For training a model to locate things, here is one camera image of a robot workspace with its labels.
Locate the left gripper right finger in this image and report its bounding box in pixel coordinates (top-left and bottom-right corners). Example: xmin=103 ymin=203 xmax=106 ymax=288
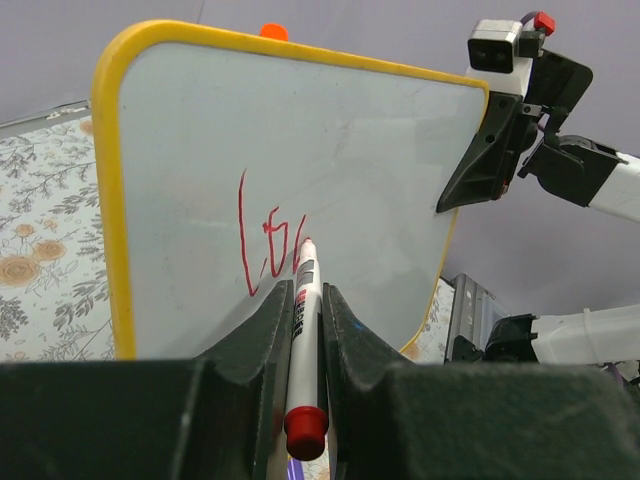
xmin=323 ymin=284 xmax=639 ymax=479

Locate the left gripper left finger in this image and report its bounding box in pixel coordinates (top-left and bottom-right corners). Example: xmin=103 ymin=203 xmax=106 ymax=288
xmin=1 ymin=281 xmax=294 ymax=479

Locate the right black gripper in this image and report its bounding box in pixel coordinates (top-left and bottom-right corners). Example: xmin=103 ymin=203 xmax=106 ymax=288
xmin=436 ymin=92 xmax=544 ymax=213

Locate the red capped whiteboard marker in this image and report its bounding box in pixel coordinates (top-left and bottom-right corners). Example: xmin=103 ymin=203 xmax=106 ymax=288
xmin=284 ymin=238 xmax=329 ymax=461

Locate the yellow framed whiteboard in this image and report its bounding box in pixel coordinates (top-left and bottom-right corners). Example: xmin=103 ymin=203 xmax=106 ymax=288
xmin=91 ymin=20 xmax=489 ymax=360

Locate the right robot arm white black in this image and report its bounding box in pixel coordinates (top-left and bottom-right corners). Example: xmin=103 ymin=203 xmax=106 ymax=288
xmin=436 ymin=40 xmax=639 ymax=368

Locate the floral patterned table mat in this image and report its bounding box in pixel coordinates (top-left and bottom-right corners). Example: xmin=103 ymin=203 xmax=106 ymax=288
xmin=1 ymin=117 xmax=114 ymax=361

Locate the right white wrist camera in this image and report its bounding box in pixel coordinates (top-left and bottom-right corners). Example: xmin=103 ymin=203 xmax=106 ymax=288
xmin=466 ymin=19 xmax=546 ymax=99

